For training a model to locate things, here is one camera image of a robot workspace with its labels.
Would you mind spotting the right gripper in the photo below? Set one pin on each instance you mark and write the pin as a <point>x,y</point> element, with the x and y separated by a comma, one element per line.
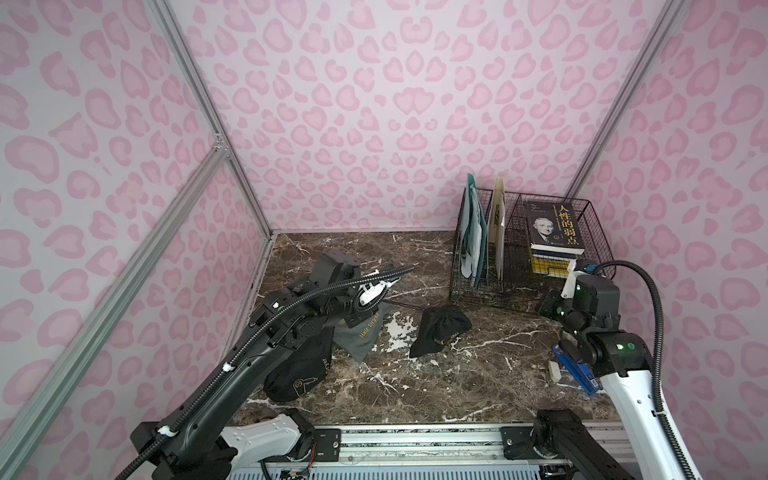
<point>564,352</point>

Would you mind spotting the black pouch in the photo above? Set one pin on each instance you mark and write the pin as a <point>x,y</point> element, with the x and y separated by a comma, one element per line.
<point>303,370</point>
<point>438,327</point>

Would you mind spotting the grey hair dryer pouch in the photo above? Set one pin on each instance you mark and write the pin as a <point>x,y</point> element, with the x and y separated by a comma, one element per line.
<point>359,340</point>

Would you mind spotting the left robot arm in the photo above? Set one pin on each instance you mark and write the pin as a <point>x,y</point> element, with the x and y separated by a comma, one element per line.
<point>195,440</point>

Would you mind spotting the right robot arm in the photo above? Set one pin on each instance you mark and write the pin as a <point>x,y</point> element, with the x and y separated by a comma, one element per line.
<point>601,356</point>

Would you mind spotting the yellow striped book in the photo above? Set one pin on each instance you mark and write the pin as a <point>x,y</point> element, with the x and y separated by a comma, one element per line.
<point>550,265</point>

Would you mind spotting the beige staple remover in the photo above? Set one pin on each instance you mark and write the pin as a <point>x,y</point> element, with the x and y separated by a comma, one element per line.
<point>554,374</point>

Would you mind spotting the blue stapler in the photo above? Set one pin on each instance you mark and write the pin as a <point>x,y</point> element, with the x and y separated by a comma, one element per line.
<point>569,356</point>

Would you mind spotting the black portrait book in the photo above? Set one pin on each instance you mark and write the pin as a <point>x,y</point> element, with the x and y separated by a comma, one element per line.
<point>553,228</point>

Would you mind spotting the black wire basket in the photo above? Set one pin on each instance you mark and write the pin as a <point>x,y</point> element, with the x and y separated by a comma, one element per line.
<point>526,276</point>

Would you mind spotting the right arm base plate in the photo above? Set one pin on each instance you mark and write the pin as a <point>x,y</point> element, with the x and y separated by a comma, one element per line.
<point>522,441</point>

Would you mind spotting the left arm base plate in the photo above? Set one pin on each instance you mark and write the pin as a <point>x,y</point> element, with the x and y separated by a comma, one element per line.
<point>323,445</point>

